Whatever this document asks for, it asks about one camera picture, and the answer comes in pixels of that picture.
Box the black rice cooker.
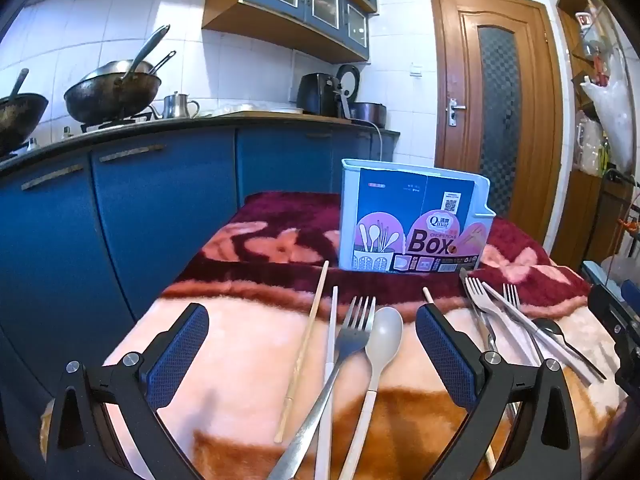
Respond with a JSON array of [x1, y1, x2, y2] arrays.
[[336, 64, 387, 128]]

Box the white plastic bag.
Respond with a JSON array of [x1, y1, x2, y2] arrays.
[[580, 47, 637, 173]]

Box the white spoon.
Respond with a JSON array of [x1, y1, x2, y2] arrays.
[[337, 306, 405, 480]]

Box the black air fryer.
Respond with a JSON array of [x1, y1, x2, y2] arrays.
[[297, 73, 342, 116]]

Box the wooden cutting board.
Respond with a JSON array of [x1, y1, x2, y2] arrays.
[[212, 109, 346, 120]]

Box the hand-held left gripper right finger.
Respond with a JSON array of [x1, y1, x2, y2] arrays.
[[415, 304, 583, 480]]

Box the white power cable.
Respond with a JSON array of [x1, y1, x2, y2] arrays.
[[366, 120, 384, 161]]

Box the wooden shelf unit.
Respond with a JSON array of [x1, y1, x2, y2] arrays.
[[547, 0, 640, 263]]

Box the wooden door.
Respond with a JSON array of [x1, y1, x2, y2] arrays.
[[430, 0, 566, 222]]

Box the floral printed blanket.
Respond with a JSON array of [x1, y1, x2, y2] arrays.
[[40, 191, 631, 480]]

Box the blue wall cabinet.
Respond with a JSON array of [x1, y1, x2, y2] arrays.
[[202, 0, 378, 64]]

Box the black spoon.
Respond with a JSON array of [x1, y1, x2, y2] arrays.
[[531, 317, 607, 381]]

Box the blue base cabinets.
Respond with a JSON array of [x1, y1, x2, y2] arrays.
[[0, 127, 401, 411]]

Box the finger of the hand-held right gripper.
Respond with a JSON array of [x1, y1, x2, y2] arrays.
[[587, 283, 640, 347]]

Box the dark kitchen countertop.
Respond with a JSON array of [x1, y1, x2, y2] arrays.
[[0, 112, 401, 177]]

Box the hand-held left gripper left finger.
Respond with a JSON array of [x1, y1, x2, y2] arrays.
[[45, 303, 211, 480]]

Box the steel kettle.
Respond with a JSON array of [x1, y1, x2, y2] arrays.
[[151, 91, 201, 120]]

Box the light blue utensil box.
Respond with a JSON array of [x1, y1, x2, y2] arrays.
[[339, 158, 497, 274]]

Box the gas stove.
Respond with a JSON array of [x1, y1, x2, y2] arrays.
[[80, 110, 153, 134]]

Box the black wok with lid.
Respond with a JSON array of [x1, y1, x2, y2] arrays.
[[64, 25, 177, 125]]

